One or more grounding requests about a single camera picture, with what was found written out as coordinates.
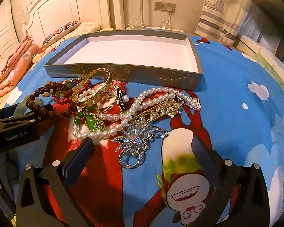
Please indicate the embroidered floral pillow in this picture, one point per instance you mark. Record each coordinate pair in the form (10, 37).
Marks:
(61, 32)

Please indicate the white charger plug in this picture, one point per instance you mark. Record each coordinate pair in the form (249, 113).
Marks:
(170, 8)

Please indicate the cream pillow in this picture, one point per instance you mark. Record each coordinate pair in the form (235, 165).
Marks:
(87, 27)

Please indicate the blue cartoon printed blanket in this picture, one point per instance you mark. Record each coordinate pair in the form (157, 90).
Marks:
(227, 75)

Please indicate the white wooden headboard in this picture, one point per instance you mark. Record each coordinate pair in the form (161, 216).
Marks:
(61, 11)

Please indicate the gold brooch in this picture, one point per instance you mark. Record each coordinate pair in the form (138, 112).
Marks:
(165, 108)

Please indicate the pink folded quilt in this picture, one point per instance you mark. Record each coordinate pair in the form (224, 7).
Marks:
(14, 61)

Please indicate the white wardrobe door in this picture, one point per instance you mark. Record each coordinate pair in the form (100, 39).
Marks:
(4, 28)

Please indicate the silver brooch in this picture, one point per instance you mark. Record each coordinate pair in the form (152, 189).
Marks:
(142, 134)

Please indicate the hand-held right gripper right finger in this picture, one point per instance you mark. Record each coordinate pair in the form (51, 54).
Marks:
(201, 154)

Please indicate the wall socket plate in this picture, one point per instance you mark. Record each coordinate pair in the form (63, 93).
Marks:
(159, 6)

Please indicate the ship print curtain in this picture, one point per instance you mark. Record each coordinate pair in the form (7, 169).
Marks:
(217, 9)

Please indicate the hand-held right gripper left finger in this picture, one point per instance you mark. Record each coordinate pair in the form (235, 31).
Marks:
(81, 156)

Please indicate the pale green jade disc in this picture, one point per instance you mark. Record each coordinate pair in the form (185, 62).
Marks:
(20, 107)

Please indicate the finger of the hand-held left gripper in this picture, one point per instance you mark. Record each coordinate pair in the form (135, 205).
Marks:
(26, 121)
(46, 108)

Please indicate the grey shallow cardboard box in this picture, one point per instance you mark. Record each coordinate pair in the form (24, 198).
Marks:
(132, 49)

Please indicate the gold bangle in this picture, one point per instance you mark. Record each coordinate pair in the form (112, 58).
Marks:
(94, 98)

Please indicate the white wall conduit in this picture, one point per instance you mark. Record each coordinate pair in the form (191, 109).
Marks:
(141, 4)

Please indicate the white bed rail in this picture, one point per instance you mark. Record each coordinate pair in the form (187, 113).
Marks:
(262, 56)

